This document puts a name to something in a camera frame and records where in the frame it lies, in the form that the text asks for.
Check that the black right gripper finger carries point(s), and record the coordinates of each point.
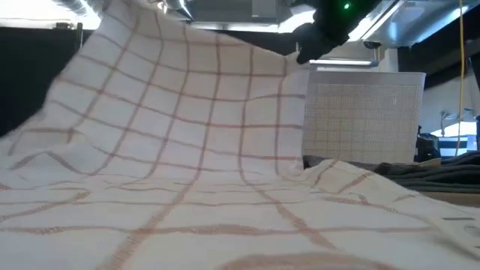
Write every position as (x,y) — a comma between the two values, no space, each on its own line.
(315,41)

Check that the white towel with red checks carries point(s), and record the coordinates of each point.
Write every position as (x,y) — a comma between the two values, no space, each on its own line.
(187,112)

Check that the grey terry towel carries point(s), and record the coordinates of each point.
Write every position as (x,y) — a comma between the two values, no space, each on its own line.
(431,178)

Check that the long ceiling light bar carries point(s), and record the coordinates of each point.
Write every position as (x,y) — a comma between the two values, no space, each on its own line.
(345,62)

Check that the white perforated laundry basket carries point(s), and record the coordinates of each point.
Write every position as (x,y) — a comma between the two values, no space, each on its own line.
(363,112)

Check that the grey ceiling air unit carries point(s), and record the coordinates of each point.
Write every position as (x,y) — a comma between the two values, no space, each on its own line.
(232,9)

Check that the black chair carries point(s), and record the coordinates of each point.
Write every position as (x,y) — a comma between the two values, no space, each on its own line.
(427,146)

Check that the black folding screen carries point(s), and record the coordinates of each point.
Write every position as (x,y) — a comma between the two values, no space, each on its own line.
(26,75)

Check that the dome security camera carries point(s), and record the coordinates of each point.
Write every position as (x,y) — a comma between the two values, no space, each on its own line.
(372,45)

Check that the shiny metal ceiling duct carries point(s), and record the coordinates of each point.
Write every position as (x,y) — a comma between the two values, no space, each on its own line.
(412,18)

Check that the corrugated silver air duct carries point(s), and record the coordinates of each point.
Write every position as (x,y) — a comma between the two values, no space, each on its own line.
(75,5)

